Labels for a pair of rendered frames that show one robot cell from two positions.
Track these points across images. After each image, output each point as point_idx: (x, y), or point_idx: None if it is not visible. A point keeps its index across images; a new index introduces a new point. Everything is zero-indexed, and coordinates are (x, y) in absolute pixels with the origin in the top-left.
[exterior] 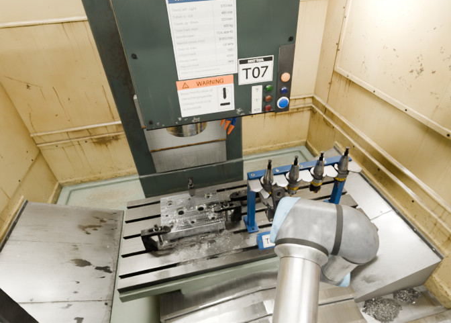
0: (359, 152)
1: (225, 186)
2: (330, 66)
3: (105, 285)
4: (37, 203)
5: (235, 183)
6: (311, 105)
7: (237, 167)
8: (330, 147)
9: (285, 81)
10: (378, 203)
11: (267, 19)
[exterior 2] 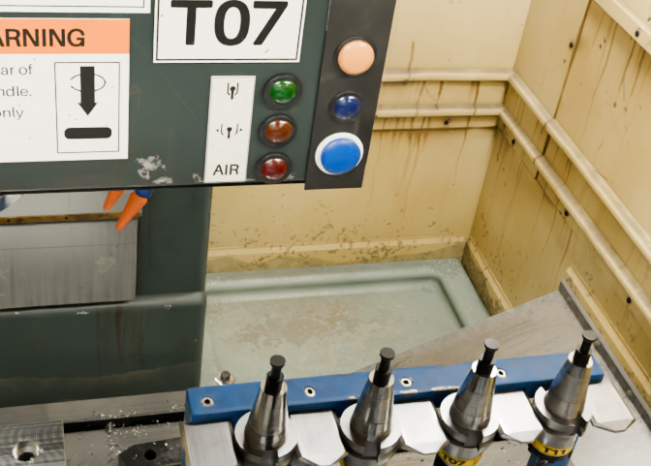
0: (645, 326)
1: (112, 410)
2: None
3: None
4: None
5: (156, 402)
6: (498, 111)
7: (180, 328)
8: (548, 285)
9: (355, 74)
10: None
11: None
